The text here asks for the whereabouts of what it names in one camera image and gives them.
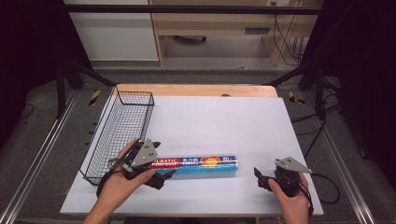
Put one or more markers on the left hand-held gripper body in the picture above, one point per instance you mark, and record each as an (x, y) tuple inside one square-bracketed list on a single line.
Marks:
[(144, 154)]

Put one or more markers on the yellow black tape strip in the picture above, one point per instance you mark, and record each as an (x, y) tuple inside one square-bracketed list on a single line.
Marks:
[(294, 98), (95, 97)]

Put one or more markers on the person's left hand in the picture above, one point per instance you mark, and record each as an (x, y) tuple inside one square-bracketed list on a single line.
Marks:
[(120, 186)]

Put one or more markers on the black frame leg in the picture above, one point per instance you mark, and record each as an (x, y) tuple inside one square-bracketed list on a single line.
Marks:
[(65, 84), (313, 84)]

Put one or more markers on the blue plastic wrap box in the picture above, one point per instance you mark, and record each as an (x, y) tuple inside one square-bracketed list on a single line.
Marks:
[(199, 168)]

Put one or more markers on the aluminium floor rail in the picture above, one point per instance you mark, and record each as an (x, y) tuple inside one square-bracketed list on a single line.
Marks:
[(342, 161), (37, 158)]

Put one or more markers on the black frame crossbar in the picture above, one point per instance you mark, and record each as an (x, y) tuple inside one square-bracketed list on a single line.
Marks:
[(186, 9)]

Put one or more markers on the light wooden desk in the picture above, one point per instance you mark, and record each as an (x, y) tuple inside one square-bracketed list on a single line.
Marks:
[(218, 21)]

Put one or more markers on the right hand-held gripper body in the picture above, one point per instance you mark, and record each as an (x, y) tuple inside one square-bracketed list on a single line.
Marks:
[(288, 175)]

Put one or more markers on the white cabinet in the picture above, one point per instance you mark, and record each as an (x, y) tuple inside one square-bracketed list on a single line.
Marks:
[(115, 34)]

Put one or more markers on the wooden table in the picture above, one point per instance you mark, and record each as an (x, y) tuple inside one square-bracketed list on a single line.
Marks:
[(199, 90)]

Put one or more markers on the white table mat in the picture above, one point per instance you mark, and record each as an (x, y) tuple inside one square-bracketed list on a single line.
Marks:
[(218, 130)]

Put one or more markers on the person's right hand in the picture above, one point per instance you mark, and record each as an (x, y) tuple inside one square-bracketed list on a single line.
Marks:
[(291, 205)]

